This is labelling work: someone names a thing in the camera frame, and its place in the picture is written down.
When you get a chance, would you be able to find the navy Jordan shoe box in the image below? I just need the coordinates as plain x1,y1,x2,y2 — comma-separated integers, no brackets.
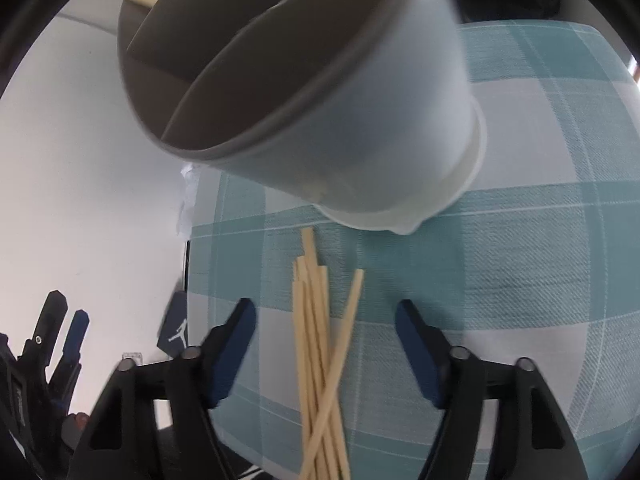
156,290,189,358

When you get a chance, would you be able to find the teal plaid tablecloth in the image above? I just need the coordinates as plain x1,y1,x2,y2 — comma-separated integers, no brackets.
188,21,639,479

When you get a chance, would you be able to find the white cylindrical utensil holder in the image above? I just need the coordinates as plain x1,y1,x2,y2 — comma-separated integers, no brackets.
117,0,487,235

